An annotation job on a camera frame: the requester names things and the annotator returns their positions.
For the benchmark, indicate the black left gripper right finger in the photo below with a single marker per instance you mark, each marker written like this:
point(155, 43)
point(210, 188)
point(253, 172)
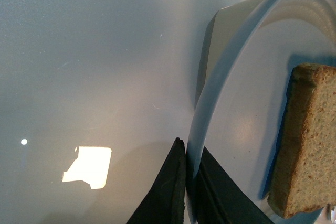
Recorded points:
point(219, 199)

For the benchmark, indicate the light blue round plate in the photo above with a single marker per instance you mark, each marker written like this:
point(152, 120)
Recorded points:
point(239, 113)

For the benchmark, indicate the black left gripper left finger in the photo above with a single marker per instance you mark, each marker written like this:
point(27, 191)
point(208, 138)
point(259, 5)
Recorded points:
point(164, 203)

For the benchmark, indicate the slice of brown bread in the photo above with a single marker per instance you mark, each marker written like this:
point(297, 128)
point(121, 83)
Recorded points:
point(304, 171)

